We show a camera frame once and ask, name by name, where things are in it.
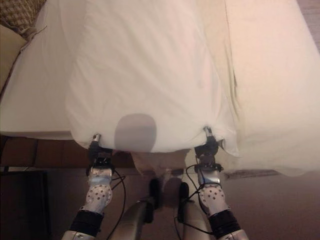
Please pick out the brown patterned pillow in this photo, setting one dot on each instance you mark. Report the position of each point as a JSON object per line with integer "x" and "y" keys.
{"x": 17, "y": 15}

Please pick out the white duvet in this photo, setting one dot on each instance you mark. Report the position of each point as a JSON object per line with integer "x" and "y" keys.
{"x": 140, "y": 75}

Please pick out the dark bedside cabinet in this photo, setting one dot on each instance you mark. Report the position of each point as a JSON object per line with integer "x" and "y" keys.
{"x": 22, "y": 205}

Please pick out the wooden bed frame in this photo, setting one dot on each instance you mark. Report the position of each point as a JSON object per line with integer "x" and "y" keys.
{"x": 50, "y": 150}

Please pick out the robot left leg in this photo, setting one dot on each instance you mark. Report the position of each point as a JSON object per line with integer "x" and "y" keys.
{"x": 133, "y": 220}

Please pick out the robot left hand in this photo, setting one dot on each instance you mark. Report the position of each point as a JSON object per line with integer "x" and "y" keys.
{"x": 96, "y": 149}

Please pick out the robot right leg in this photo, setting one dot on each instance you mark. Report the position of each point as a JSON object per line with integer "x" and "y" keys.
{"x": 192, "y": 220}

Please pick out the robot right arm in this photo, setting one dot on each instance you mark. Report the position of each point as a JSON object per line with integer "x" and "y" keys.
{"x": 212, "y": 197}

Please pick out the white mattress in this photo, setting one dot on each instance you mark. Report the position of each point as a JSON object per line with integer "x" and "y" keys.
{"x": 42, "y": 100}

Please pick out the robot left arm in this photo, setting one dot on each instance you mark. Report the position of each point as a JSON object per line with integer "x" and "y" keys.
{"x": 98, "y": 195}

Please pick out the cream cushion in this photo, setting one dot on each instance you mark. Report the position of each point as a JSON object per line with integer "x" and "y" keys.
{"x": 8, "y": 55}

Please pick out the robot leg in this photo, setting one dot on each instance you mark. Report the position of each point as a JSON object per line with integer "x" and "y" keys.
{"x": 192, "y": 220}
{"x": 133, "y": 220}

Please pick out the cream bed sheet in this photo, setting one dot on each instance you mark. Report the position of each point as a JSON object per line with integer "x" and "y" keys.
{"x": 275, "y": 87}

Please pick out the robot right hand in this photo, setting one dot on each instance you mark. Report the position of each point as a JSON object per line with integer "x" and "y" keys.
{"x": 208, "y": 148}

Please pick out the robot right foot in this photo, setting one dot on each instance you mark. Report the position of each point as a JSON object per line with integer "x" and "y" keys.
{"x": 184, "y": 191}

